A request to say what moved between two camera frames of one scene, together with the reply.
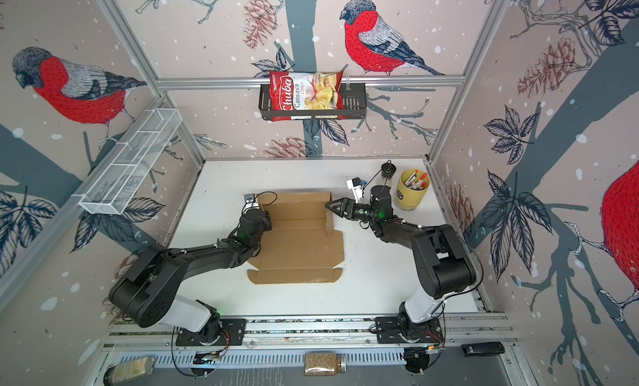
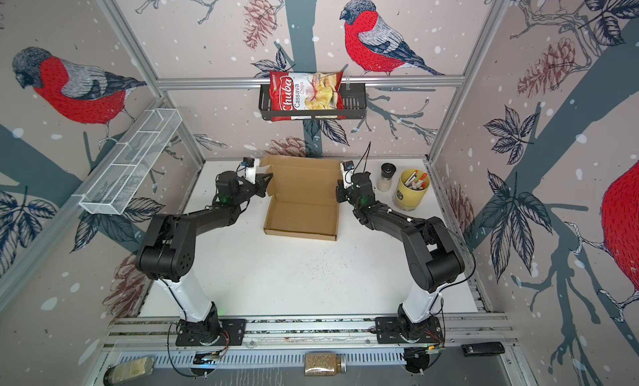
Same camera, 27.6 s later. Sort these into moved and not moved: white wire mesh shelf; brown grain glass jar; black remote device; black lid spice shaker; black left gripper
Moved: black left gripper
Not moved: black remote device; black lid spice shaker; brown grain glass jar; white wire mesh shelf
